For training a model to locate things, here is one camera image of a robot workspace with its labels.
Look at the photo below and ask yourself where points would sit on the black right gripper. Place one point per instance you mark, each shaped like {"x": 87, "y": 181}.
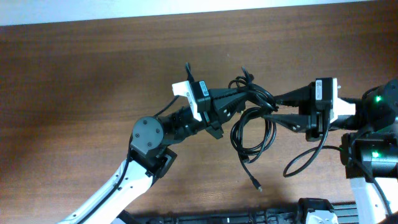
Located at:
{"x": 314, "y": 112}

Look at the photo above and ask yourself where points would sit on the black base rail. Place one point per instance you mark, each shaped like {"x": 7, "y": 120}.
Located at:
{"x": 306, "y": 210}

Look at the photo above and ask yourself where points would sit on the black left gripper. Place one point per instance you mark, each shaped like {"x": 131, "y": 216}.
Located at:
{"x": 210, "y": 113}

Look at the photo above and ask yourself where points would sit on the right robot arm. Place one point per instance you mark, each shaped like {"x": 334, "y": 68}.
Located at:
{"x": 368, "y": 150}

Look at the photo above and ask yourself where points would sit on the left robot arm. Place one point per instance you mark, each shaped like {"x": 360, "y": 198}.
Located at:
{"x": 149, "y": 157}

